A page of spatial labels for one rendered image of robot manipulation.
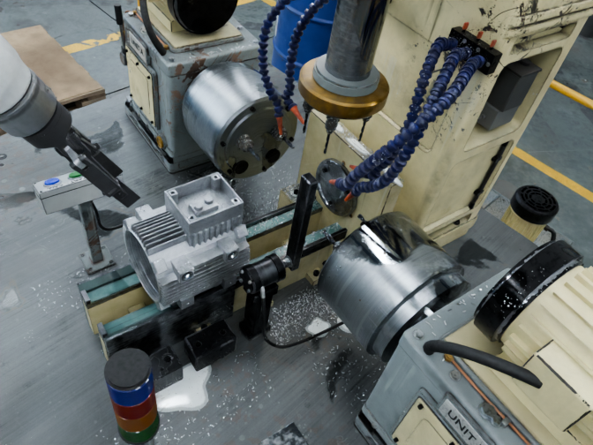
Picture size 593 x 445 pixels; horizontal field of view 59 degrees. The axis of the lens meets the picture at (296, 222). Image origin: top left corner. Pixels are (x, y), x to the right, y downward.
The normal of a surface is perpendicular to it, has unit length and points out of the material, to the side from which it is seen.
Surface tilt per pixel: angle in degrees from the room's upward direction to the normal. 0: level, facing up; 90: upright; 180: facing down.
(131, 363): 0
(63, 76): 0
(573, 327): 40
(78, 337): 0
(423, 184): 90
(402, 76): 90
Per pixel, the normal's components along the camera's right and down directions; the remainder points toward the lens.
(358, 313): -0.76, 0.18
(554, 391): -0.81, 0.34
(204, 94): -0.50, -0.22
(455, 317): 0.14, -0.68
